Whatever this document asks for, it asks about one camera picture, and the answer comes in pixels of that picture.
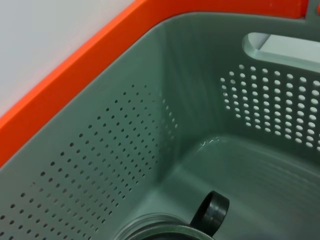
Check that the glass teacup with black base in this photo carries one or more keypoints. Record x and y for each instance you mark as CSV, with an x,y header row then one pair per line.
x,y
212,210

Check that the grey-green perforated storage basket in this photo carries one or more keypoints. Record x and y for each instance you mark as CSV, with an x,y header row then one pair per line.
x,y
200,112

